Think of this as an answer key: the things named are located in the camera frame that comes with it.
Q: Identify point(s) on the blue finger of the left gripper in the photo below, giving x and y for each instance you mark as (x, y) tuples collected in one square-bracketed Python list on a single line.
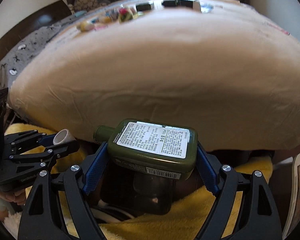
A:
[(46, 140)]

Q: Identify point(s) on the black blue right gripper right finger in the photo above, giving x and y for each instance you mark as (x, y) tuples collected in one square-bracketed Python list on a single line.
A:
[(257, 218)]

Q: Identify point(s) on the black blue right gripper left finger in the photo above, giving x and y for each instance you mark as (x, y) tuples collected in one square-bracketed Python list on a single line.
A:
[(42, 217)]

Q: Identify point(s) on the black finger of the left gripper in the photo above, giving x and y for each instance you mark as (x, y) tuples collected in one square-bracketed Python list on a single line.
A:
[(64, 149)]

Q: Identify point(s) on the dark green bottle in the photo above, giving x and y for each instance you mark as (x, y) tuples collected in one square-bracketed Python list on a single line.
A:
[(161, 150)]

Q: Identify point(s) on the green hand cream tube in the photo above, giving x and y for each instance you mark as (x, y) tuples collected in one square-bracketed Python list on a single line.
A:
[(136, 13)]

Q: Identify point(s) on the person's left hand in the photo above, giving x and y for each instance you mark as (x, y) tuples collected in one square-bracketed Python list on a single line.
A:
[(18, 197)]

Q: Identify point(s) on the grey patterned bed sheet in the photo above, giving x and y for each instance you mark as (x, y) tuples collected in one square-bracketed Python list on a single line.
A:
[(27, 47)]

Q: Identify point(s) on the white yellow small bottle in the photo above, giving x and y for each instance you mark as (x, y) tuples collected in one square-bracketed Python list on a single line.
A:
[(85, 26)]

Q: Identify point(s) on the dark wooden headboard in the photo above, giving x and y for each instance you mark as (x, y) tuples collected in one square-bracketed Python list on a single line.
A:
[(22, 30)]

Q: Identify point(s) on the beige cartoon blanket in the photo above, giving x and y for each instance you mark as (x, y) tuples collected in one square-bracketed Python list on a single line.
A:
[(231, 74)]

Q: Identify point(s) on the grey crumpled wrapper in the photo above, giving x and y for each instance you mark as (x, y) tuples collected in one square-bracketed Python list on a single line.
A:
[(113, 14)]

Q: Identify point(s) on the brown patterned cushion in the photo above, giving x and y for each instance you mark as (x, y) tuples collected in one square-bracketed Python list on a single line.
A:
[(89, 5)]

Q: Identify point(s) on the black rectangular box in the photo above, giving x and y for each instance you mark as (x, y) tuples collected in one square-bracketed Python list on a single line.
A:
[(142, 7)]

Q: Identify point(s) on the black cylindrical device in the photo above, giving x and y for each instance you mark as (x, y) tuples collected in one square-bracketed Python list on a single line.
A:
[(169, 3)]

